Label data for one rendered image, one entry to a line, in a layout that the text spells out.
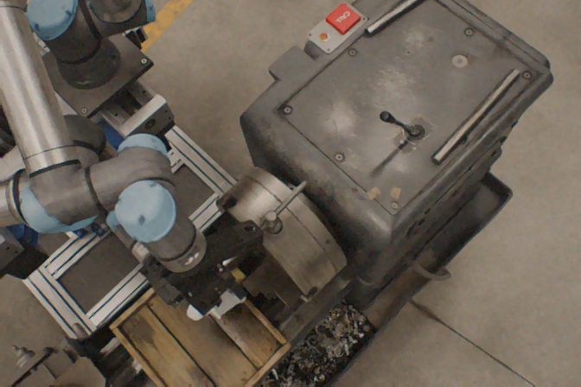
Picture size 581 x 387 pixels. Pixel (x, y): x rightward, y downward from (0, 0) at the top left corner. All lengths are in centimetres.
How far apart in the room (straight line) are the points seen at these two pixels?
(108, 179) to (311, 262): 50
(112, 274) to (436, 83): 152
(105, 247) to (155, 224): 161
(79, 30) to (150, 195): 65
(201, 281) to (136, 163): 22
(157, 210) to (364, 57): 70
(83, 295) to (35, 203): 149
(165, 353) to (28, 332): 122
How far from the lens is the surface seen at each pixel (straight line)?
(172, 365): 153
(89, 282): 238
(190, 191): 236
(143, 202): 79
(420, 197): 118
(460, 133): 123
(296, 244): 118
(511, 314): 249
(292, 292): 126
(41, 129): 91
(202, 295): 94
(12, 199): 115
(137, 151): 89
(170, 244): 83
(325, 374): 179
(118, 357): 162
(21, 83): 93
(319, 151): 121
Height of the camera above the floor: 236
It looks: 68 degrees down
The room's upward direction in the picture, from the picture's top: 9 degrees counter-clockwise
